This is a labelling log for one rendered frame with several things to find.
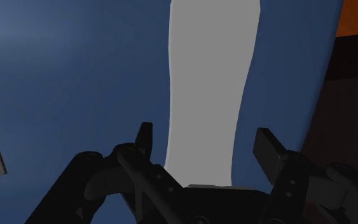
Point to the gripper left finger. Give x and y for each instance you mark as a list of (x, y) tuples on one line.
[(141, 173)]

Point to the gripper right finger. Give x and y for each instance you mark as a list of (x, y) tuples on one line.
[(293, 173)]

